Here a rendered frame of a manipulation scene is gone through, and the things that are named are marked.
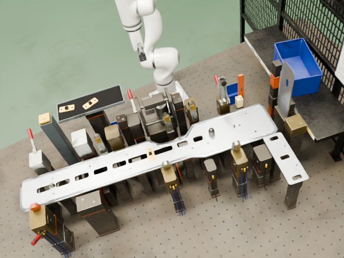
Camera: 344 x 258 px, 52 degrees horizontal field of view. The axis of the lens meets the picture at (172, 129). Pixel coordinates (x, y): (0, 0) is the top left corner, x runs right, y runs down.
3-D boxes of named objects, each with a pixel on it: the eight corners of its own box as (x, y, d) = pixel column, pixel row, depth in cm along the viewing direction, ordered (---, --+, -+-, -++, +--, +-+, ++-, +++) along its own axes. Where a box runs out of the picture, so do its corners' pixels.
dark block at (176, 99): (184, 147, 220) (173, 103, 187) (180, 139, 224) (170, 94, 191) (191, 145, 220) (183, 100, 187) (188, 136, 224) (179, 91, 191)
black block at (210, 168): (213, 203, 195) (209, 177, 172) (207, 188, 201) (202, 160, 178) (222, 200, 195) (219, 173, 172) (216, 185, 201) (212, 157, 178)
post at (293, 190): (287, 210, 185) (293, 184, 163) (283, 201, 188) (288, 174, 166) (296, 207, 186) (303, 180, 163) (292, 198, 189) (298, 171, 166)
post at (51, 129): (70, 169, 224) (39, 127, 189) (69, 159, 229) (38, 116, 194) (81, 165, 224) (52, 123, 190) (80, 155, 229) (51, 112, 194)
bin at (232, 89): (228, 106, 235) (228, 97, 228) (222, 95, 241) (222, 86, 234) (243, 101, 235) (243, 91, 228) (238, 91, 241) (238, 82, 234)
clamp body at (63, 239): (61, 260, 189) (28, 236, 160) (59, 236, 197) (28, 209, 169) (76, 255, 189) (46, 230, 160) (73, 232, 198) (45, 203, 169)
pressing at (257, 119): (20, 218, 175) (18, 217, 173) (20, 180, 189) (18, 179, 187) (280, 133, 181) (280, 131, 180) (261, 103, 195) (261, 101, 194)
